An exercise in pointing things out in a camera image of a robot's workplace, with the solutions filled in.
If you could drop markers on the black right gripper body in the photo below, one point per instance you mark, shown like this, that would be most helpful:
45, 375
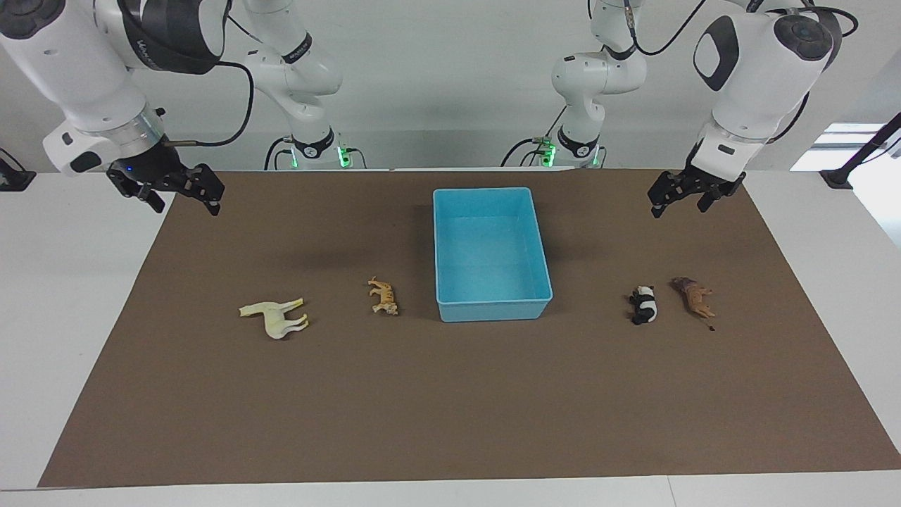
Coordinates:
151, 169

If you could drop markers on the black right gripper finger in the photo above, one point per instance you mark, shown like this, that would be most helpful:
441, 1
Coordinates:
148, 193
210, 189

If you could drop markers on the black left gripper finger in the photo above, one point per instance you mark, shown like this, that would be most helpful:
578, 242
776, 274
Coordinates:
670, 186
714, 195

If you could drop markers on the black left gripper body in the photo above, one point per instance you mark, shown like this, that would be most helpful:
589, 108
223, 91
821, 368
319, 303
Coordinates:
714, 176

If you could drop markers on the brown toy lion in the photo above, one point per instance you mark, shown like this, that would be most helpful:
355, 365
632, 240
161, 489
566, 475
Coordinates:
695, 297

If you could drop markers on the black white toy panda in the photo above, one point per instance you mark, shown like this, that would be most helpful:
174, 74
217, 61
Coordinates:
644, 304

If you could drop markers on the cream toy horse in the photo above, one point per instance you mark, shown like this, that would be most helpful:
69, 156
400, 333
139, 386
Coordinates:
274, 315

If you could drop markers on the orange toy tiger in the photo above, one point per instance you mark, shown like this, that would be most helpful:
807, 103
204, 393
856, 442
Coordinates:
383, 297

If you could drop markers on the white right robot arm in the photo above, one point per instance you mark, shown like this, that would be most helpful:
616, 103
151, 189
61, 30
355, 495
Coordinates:
84, 70

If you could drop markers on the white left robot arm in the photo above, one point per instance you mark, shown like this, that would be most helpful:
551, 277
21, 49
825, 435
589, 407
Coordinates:
753, 77

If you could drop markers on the blue plastic storage box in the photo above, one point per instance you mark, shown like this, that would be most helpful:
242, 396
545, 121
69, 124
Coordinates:
490, 260

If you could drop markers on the black clamp stand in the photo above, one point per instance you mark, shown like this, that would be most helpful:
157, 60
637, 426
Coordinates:
838, 177

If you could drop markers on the black table clamp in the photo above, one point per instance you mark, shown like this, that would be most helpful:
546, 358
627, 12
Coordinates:
14, 179

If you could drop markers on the brown table mat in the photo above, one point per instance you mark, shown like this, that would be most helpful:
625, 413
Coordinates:
450, 394

